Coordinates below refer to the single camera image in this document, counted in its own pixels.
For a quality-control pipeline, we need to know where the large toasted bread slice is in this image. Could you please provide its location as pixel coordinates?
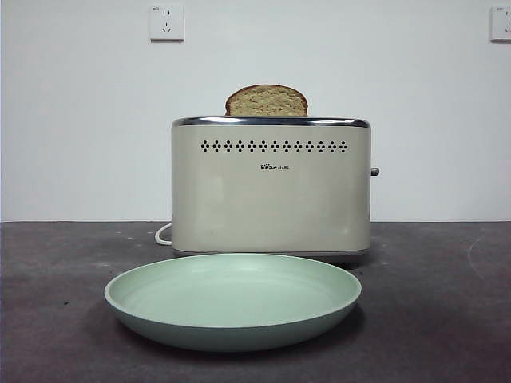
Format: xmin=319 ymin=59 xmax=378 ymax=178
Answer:
xmin=224 ymin=84 xmax=310 ymax=118

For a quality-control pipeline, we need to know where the pale green round plate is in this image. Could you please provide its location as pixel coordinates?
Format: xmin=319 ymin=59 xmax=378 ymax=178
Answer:
xmin=104 ymin=251 xmax=363 ymax=353

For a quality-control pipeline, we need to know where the cream toaster with chrome top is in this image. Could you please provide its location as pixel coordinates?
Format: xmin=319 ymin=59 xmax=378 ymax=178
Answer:
xmin=170 ymin=115 xmax=373 ymax=265

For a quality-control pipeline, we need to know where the white toaster power cord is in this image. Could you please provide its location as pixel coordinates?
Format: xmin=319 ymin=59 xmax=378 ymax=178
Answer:
xmin=154 ymin=223 xmax=173 ymax=247

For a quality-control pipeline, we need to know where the white wall socket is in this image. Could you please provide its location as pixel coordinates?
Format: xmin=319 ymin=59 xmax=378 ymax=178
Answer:
xmin=149 ymin=3 xmax=185 ymax=43
xmin=489 ymin=6 xmax=511 ymax=43

